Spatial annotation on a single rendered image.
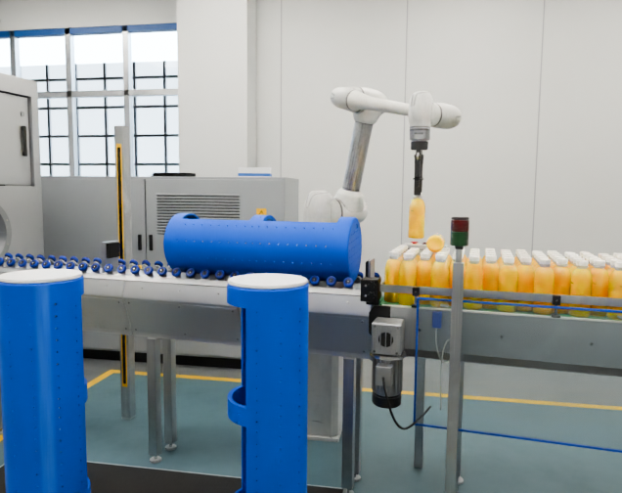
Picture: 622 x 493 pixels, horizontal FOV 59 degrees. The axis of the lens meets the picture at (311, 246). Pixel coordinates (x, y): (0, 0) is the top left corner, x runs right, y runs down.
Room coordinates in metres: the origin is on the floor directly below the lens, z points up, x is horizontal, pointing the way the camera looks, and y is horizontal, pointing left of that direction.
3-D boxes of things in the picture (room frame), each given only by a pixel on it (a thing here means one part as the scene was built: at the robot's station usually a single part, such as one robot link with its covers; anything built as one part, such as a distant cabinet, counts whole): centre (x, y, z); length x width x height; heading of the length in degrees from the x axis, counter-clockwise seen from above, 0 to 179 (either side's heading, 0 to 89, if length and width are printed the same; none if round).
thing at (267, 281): (1.88, 0.15, 1.03); 0.28 x 0.28 x 0.01
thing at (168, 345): (2.73, 0.72, 0.31); 0.06 x 0.06 x 0.63; 73
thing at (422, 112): (2.43, -0.48, 1.70); 0.13 x 0.11 x 0.16; 125
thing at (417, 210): (2.42, -0.47, 1.23); 0.07 x 0.07 x 0.19
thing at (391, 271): (2.20, -0.34, 0.99); 0.07 x 0.07 x 0.19
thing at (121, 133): (3.11, 1.07, 0.85); 0.06 x 0.06 x 1.70; 73
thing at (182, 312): (2.66, 0.74, 0.79); 2.17 x 0.29 x 0.34; 73
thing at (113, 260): (2.75, 1.01, 1.00); 0.10 x 0.04 x 0.15; 163
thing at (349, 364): (2.31, -0.17, 0.31); 0.06 x 0.06 x 0.63; 73
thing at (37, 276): (1.95, 0.98, 1.03); 0.28 x 0.28 x 0.01
